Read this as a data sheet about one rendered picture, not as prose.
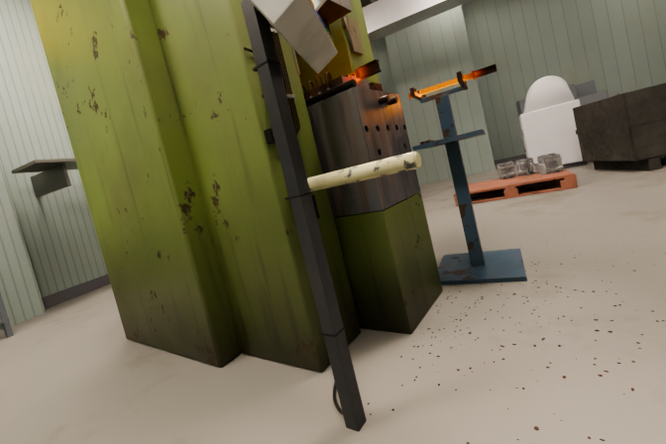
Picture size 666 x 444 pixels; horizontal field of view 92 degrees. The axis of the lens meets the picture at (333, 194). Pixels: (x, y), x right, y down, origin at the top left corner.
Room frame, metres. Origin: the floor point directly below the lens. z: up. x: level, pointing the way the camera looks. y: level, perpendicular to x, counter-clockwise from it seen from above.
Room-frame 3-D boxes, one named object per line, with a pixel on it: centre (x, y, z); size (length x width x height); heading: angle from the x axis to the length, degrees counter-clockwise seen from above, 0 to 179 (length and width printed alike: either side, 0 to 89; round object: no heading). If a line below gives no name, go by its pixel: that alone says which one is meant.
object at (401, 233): (1.45, -0.05, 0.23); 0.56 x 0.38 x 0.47; 53
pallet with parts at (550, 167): (3.47, -1.90, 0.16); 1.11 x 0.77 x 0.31; 65
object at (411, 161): (0.94, -0.06, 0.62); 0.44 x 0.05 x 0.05; 53
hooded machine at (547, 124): (4.49, -3.17, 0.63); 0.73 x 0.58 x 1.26; 65
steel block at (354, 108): (1.45, -0.05, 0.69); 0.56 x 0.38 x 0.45; 53
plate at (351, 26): (1.60, -0.28, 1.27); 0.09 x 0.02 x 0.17; 143
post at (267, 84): (0.78, 0.08, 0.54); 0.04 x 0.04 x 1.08; 53
